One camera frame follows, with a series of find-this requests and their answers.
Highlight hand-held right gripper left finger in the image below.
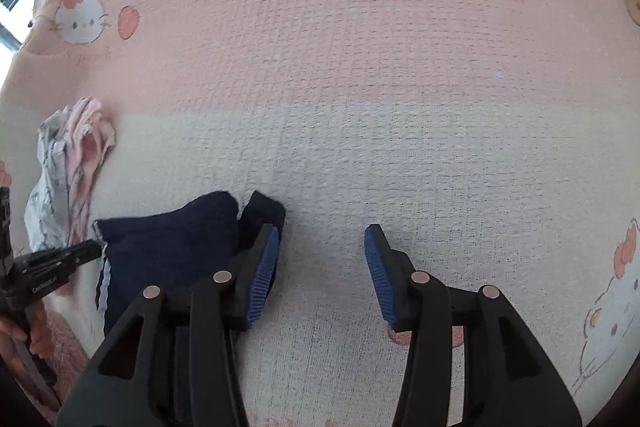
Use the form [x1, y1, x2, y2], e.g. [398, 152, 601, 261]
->
[56, 223, 281, 427]

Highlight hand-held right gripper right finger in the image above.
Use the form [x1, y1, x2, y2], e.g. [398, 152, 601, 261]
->
[364, 223, 583, 427]

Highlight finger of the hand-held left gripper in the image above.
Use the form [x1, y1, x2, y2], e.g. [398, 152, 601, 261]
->
[15, 241, 103, 280]

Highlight white printed garment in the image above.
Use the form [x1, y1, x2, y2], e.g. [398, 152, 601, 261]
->
[24, 107, 76, 253]

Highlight navy shorts with white stripes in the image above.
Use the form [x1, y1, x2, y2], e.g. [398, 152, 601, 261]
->
[94, 190, 287, 418]

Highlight pink printed garment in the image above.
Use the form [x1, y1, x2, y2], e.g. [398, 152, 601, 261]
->
[60, 98, 117, 248]

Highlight person's left hand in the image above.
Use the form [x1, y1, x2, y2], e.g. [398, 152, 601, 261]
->
[0, 307, 52, 358]

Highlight pink fuzzy robe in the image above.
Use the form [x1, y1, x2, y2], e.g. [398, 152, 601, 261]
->
[30, 311, 95, 423]

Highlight pink cat printed blanket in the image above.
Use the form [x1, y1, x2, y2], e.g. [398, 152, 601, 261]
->
[0, 0, 640, 427]

